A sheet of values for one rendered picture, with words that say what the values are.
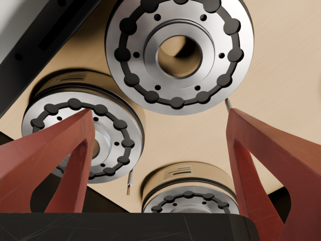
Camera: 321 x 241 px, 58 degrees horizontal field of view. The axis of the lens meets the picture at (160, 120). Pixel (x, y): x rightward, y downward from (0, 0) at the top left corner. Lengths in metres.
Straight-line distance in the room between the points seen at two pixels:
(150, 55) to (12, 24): 0.24
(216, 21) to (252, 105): 0.10
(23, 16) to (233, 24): 0.27
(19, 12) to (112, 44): 0.21
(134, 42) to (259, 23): 0.10
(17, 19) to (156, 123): 0.22
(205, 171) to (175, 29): 0.15
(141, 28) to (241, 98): 0.11
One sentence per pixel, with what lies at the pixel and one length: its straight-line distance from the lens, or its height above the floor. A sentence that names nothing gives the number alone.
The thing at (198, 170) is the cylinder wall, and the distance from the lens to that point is 0.29.
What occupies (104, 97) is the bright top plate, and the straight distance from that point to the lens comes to 0.22.
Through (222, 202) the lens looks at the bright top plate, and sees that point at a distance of 0.31.
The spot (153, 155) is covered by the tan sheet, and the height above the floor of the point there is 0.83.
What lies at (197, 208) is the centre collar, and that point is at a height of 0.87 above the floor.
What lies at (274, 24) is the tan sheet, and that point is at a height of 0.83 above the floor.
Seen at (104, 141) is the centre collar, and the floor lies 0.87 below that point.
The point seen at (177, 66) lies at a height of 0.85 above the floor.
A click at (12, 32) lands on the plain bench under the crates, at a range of 0.41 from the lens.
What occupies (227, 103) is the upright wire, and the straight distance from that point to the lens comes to 0.22.
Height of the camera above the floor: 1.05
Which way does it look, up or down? 55 degrees down
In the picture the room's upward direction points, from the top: 178 degrees counter-clockwise
